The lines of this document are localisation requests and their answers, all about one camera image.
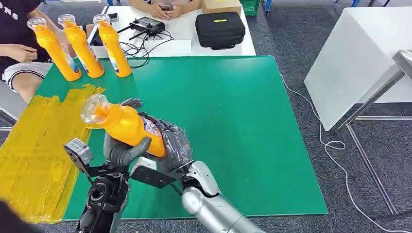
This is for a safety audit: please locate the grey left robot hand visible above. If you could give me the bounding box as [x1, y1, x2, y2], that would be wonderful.
[103, 98, 152, 166]

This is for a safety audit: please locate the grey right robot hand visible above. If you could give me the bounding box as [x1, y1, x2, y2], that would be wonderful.
[138, 112, 194, 176]

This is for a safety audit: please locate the orange drink bottle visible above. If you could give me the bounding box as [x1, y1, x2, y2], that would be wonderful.
[57, 14, 105, 79]
[93, 14, 133, 78]
[26, 17, 82, 82]
[80, 94, 168, 158]

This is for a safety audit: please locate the green table mat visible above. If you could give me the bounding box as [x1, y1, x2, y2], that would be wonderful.
[35, 55, 328, 222]

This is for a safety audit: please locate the yellow plastic sheet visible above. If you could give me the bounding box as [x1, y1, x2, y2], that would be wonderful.
[0, 84, 105, 224]

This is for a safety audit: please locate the dark blue tablet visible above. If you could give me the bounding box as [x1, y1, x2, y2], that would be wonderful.
[86, 25, 104, 47]

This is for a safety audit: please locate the black carrying case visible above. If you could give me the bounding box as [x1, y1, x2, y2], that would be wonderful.
[195, 12, 246, 51]

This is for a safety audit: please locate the black remote controller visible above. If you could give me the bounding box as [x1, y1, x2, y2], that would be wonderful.
[116, 17, 166, 41]

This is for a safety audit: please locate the person with folded forearms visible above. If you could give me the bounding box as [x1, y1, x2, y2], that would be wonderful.
[128, 0, 203, 20]

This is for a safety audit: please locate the cardboard box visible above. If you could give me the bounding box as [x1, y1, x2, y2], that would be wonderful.
[201, 0, 242, 15]

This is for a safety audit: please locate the person in black shirt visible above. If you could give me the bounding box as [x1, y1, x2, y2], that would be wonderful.
[0, 0, 78, 103]

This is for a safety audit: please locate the green crate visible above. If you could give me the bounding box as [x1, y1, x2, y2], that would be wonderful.
[239, 0, 261, 17]

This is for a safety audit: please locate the white table with steel legs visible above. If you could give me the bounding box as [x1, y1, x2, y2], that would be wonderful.
[303, 7, 412, 223]

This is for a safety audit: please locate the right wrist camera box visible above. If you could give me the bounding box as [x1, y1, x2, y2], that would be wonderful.
[130, 156, 176, 189]

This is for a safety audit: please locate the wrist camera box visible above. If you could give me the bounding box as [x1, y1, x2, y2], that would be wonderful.
[130, 156, 176, 189]
[63, 138, 95, 176]

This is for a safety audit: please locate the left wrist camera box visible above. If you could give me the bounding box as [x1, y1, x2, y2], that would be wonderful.
[63, 138, 95, 176]

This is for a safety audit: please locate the black cable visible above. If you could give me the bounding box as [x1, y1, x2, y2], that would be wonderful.
[120, 30, 175, 70]

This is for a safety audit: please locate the white floor cable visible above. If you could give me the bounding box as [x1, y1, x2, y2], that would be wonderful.
[279, 73, 412, 233]

